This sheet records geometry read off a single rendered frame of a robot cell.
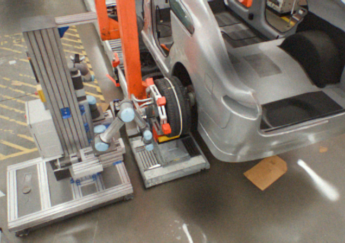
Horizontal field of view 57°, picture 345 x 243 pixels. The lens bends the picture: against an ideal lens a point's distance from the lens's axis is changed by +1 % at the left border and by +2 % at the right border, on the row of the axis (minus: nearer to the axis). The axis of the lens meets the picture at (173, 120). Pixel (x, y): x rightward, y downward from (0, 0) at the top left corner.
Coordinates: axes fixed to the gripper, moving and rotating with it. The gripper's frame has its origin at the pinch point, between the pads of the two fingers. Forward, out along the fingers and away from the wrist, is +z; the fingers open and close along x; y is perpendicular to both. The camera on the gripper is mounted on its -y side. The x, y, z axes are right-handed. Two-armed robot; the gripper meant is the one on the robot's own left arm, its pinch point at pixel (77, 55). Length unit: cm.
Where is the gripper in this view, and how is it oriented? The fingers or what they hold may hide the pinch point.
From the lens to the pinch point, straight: 382.9
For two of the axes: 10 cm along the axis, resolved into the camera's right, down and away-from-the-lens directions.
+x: 9.8, 0.1, 1.9
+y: -1.3, 7.5, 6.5
